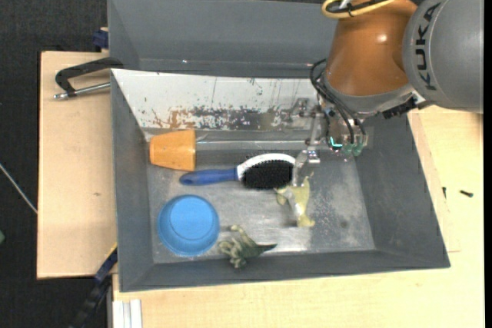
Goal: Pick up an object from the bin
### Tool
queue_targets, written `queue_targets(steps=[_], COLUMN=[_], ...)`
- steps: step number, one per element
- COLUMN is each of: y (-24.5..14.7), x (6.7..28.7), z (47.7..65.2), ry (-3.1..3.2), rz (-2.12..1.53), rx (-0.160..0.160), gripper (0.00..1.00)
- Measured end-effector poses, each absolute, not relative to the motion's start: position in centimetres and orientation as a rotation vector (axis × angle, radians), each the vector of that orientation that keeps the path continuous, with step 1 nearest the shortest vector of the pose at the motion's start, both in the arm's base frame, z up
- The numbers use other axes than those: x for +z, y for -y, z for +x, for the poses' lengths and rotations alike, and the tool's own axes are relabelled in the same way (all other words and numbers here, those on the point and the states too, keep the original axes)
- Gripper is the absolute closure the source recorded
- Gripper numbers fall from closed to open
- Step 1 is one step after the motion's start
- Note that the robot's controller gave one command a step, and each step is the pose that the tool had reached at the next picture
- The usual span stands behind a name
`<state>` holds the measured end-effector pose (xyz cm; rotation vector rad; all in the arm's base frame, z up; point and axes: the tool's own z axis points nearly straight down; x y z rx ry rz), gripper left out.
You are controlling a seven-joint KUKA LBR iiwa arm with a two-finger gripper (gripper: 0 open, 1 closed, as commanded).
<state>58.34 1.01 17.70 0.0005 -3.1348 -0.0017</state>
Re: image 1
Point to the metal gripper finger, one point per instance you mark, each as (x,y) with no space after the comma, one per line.
(301,107)
(310,157)

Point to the yellow-green toy figure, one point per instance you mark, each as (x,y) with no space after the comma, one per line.
(301,197)

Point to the blue and white hairbrush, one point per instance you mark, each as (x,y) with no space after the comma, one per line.
(265,173)

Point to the grey metal bin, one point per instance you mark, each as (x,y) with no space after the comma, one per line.
(388,203)

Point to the green toy dinosaur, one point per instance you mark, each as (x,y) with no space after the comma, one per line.
(242,247)

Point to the orange cup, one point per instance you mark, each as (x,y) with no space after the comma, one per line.
(173,150)

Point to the blue bowl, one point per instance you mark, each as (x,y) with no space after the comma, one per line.
(188,224)

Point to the small black screw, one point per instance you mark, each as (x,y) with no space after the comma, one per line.
(467,194)

